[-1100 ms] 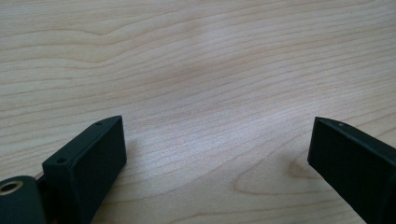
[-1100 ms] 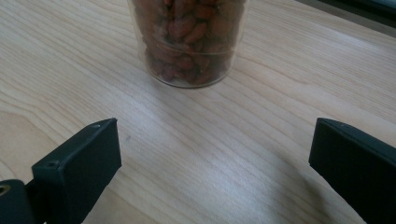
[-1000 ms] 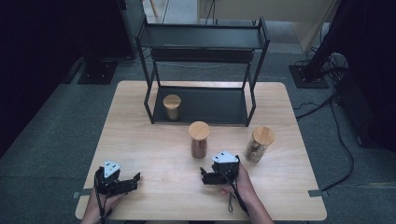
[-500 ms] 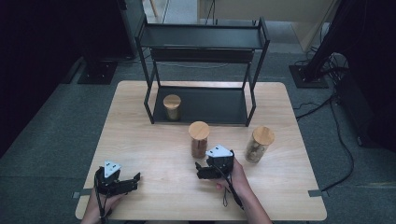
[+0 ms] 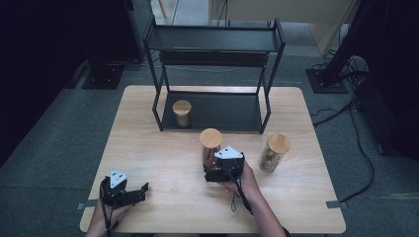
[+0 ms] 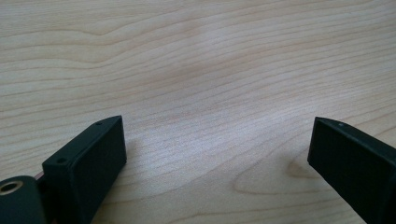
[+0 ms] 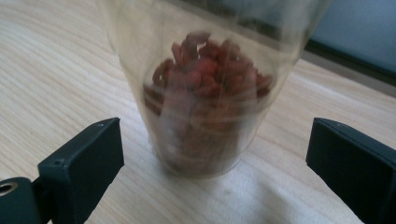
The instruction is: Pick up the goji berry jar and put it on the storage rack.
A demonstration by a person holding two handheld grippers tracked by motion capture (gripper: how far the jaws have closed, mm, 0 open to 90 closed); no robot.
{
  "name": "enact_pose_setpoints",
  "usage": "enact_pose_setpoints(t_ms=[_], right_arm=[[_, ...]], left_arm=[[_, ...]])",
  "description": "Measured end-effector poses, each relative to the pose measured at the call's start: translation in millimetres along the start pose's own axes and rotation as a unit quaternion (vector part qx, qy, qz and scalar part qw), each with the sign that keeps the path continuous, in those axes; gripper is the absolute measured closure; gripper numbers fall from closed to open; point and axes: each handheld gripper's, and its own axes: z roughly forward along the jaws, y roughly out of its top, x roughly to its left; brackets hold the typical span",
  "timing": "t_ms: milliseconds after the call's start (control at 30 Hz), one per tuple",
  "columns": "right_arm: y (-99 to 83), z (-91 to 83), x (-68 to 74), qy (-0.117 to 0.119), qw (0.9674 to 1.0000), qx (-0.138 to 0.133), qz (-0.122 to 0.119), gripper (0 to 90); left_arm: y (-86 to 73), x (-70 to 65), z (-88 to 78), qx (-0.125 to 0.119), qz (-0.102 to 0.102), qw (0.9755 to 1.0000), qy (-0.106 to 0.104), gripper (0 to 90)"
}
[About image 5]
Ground short wooden-lid glass jar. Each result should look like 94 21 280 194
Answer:
172 99 193 129

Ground right hand-held gripper cable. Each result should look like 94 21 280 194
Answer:
220 166 254 216

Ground wooden-lid jar red-brown contents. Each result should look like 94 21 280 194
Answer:
199 127 223 172

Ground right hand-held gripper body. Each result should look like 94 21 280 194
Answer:
203 145 246 184

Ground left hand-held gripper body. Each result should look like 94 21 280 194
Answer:
99 169 147 208

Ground left hand-held gripper cable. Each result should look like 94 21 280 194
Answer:
99 184 119 237

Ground wooden-lid jar pale chunky contents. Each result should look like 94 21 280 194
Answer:
258 132 292 174

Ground person's left hand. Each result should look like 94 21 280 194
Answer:
90 198 131 232

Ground black box on floor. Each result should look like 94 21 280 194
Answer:
355 73 419 162

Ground short black floor cable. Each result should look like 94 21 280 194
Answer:
309 100 357 128

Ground black stand with square base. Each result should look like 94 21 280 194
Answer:
81 0 146 91

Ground grey floor tape strip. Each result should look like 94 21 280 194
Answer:
75 198 101 211
325 199 349 209

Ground black metal two-tier rack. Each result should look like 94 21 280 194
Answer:
141 17 287 135

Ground black stand with cable bundle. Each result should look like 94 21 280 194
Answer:
304 0 389 95

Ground person's right hand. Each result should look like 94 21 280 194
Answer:
218 160 262 202

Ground beige wooden cabinet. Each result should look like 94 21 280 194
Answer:
209 0 360 56

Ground white floor cable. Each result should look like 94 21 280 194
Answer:
154 63 244 74

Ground long black floor cable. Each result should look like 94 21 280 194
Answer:
339 107 377 203

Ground hand-held gripper cable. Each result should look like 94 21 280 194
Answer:
220 166 254 216
99 184 119 237

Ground dark curtain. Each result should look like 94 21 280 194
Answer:
0 0 97 167

